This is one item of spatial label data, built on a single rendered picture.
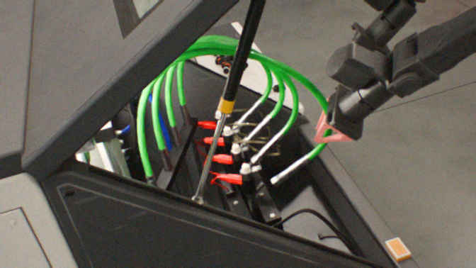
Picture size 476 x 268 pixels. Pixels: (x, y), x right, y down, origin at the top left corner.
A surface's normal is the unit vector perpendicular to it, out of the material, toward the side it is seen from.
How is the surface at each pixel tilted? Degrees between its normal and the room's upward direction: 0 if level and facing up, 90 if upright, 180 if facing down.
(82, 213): 90
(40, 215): 90
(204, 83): 90
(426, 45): 41
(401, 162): 0
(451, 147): 0
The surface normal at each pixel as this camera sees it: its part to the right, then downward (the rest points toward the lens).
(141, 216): 0.27, 0.51
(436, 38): -0.77, -0.47
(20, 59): -0.16, -0.81
